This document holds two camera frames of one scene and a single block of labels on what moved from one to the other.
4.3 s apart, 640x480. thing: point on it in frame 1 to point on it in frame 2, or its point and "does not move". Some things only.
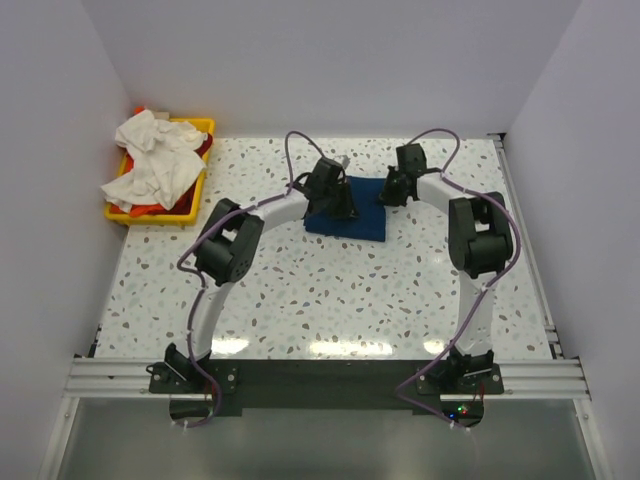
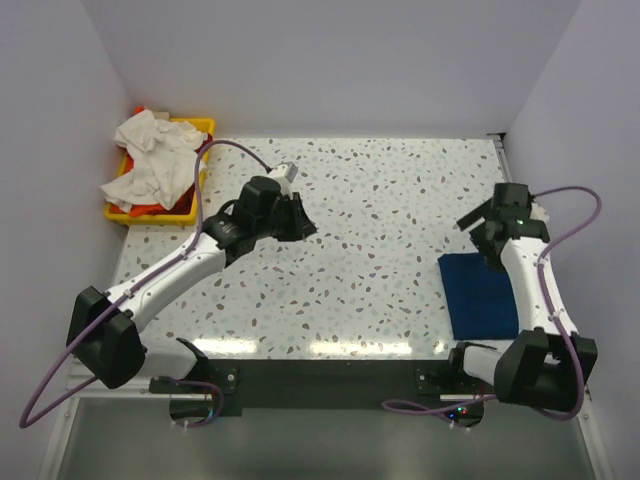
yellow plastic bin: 118,216 does not move
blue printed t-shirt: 368,199 to 481,299
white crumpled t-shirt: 166,163 does not move
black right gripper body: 393,189 to 486,226
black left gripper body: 341,198 to 291,218
